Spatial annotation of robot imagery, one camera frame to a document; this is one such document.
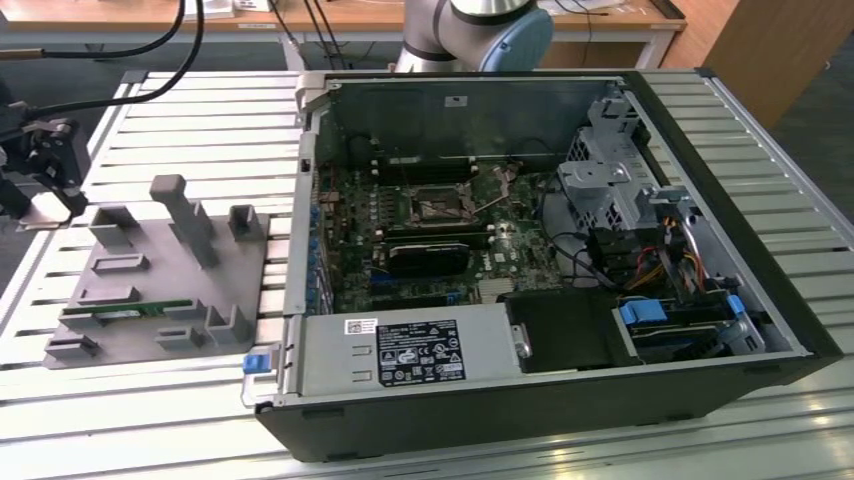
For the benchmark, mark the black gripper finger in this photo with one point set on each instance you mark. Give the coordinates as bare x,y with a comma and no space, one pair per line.
12,197
63,165

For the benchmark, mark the silver square CPU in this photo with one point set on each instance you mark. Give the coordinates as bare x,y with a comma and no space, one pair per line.
43,214

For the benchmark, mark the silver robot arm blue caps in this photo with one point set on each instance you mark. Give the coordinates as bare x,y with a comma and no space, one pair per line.
461,30

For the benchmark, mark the CPU socket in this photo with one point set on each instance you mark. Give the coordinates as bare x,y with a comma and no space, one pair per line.
437,205

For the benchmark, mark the black RAM slot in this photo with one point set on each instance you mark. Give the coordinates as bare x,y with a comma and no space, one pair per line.
434,238
434,230

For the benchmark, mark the green RAM stick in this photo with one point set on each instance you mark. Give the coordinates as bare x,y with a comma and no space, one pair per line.
150,306

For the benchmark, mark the grey parts rack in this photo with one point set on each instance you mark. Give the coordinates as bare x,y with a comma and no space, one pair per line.
200,300

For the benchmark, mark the small white box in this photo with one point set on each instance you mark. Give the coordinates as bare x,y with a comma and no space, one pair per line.
253,4

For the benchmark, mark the blue case latch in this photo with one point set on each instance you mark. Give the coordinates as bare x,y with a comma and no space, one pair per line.
259,364

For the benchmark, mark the grey power supply with label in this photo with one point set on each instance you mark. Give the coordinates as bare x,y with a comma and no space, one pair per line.
334,350

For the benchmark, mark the black graphics card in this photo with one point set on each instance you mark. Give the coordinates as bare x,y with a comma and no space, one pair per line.
427,260

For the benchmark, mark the silver chipset heatsink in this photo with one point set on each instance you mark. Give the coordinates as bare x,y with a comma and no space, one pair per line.
497,289

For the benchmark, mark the green motherboard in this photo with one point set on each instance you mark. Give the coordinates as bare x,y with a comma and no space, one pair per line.
521,250

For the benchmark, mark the grey metal drive cage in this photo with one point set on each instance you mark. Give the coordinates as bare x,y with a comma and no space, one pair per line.
594,190

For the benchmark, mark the black open PC case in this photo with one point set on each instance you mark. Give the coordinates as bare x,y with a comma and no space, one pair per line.
467,430

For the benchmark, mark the black plastic shroud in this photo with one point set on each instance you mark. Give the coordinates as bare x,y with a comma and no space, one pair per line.
567,330

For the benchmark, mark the hard disk in blue carrier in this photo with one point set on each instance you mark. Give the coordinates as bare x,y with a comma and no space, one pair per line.
644,315

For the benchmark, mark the blue plastic clip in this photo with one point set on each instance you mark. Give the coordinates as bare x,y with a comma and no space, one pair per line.
736,306

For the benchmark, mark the wooden cabinet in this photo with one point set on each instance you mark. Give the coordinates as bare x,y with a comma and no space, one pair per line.
781,55

